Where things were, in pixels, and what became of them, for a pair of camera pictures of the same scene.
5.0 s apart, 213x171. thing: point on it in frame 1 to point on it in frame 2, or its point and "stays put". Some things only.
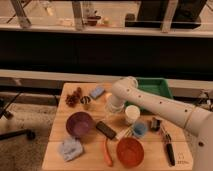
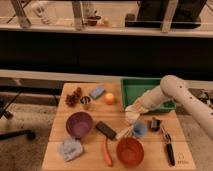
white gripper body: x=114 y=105 to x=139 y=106
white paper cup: x=132 y=113 stays put
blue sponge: x=97 y=92 stays put
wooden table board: x=85 y=136 stays put
